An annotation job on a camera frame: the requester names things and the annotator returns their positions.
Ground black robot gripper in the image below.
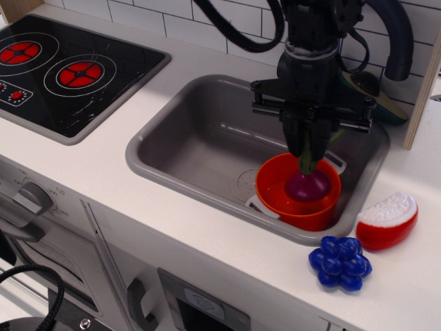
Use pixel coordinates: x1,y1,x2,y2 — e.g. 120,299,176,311
250,51,376,161

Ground purple toy beet green leaves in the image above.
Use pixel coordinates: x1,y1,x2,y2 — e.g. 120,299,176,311
285,125,333,203

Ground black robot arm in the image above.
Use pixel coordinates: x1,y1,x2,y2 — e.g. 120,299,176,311
251,1,376,163

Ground grey plastic sink basin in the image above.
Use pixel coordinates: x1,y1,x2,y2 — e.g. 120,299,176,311
125,75,390,245

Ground green toy avocado half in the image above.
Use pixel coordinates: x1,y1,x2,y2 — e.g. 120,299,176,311
340,71,409,126

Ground red white toy fruit wedge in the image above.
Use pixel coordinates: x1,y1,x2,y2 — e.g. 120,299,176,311
355,192,419,250

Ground wooden side panel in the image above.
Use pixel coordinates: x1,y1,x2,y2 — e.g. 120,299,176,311
402,30,440,150

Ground blue toy grape bunch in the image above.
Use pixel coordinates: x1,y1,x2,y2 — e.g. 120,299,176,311
308,236,373,292

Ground black toy stove top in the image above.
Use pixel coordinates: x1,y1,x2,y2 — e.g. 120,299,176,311
1,14,172,146

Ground grey oven knob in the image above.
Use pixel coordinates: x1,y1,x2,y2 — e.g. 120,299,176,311
12,182,53,216

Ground orange toy pot grey handles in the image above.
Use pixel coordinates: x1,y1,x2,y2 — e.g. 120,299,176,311
245,153,342,232

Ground black robot hose cable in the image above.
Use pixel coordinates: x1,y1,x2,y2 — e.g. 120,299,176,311
192,0,287,53

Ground grey cabinet door handle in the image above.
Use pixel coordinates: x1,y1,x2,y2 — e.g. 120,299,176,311
127,279,158,331

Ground black metal base plate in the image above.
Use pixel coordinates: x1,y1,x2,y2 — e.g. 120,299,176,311
1,290,110,331

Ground black braided cable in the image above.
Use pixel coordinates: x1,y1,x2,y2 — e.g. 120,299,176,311
0,264,66,331

